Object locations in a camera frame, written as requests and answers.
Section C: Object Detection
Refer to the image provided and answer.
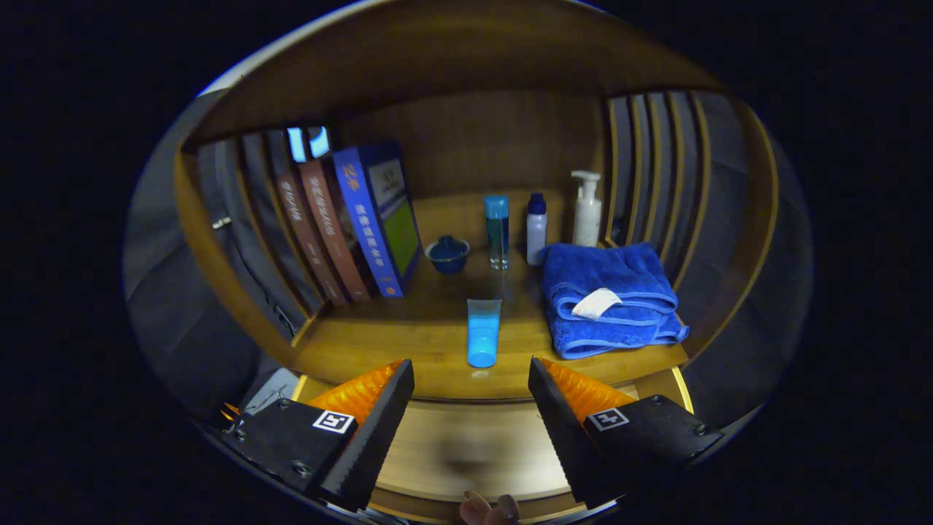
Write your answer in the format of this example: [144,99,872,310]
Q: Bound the clear bottle with blue cap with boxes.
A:
[484,195,510,271]

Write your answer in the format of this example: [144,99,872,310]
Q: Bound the blue book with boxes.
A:
[332,141,423,298]

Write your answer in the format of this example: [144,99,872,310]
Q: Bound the wooden cabinet with shelf frame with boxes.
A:
[171,0,781,524]

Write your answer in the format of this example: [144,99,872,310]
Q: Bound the wooden countertop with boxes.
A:
[290,191,690,403]

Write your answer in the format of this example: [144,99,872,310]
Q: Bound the white pump bottle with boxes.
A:
[571,170,604,247]

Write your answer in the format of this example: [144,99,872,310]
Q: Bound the folded blue towel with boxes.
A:
[539,242,690,360]

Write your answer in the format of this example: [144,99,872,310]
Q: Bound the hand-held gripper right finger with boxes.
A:
[528,356,726,510]

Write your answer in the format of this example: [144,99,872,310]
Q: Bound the dark blue lidded tea bowl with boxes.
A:
[425,235,472,276]

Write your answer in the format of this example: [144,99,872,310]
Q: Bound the wooden drawer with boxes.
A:
[292,367,693,523]

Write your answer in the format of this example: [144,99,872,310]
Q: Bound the blue tube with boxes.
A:
[466,298,503,369]

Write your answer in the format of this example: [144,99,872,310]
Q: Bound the white bottle with dark cap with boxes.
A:
[526,192,547,267]

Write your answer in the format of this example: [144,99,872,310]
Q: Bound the brown book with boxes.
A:
[273,171,347,306]
[299,159,372,303]

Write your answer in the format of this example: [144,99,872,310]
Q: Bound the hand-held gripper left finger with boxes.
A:
[222,357,416,513]

